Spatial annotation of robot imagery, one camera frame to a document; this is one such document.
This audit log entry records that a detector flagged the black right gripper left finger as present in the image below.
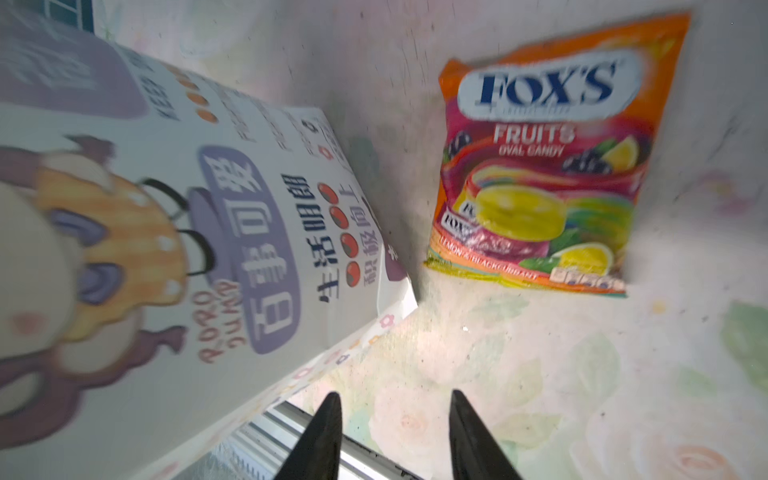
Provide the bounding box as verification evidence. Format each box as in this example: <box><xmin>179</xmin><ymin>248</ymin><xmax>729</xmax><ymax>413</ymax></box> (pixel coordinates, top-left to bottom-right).
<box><xmin>274</xmin><ymin>392</ymin><xmax>342</xmax><ymax>480</ymax></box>

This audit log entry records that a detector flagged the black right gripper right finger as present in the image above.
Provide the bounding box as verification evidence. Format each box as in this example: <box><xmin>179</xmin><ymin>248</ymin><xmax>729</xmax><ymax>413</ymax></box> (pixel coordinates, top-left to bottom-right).
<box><xmin>449</xmin><ymin>389</ymin><xmax>522</xmax><ymax>480</ymax></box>

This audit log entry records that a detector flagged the white printed paper bag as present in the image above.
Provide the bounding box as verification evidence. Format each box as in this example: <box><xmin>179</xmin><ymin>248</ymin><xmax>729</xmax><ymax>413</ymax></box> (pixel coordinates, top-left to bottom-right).
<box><xmin>1</xmin><ymin>4</ymin><xmax>417</xmax><ymax>479</ymax></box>

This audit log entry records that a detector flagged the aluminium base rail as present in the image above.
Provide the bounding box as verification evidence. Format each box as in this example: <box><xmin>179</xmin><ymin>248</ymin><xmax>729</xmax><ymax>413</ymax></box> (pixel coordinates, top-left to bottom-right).
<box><xmin>220</xmin><ymin>393</ymin><xmax>417</xmax><ymax>479</ymax></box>

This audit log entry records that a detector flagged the orange Fox's fruits candy bag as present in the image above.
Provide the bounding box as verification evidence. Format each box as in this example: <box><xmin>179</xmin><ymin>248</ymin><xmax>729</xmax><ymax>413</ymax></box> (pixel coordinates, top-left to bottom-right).
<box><xmin>425</xmin><ymin>10</ymin><xmax>692</xmax><ymax>297</ymax></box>

